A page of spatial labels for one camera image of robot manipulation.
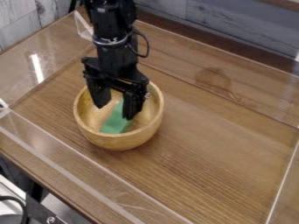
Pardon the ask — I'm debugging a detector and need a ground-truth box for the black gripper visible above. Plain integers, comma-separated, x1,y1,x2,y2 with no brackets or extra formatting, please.
81,38,149,120

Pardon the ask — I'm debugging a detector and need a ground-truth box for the brown wooden bowl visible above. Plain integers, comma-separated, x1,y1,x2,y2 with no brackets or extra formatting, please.
72,82,164,151

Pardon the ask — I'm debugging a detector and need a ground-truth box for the green rectangular block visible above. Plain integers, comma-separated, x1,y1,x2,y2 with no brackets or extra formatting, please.
99,100,131,134

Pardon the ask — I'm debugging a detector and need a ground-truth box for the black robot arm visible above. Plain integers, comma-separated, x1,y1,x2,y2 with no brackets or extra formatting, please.
81,0,149,120

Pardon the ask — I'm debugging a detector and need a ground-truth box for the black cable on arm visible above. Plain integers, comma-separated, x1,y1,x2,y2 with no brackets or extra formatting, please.
127,27,151,59

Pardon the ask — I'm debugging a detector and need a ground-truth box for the black metal table frame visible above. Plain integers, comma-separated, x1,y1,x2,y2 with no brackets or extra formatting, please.
0,156,67,224

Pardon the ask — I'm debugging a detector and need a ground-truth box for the black cable under table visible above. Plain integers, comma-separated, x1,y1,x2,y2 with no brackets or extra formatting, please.
0,195,29,224

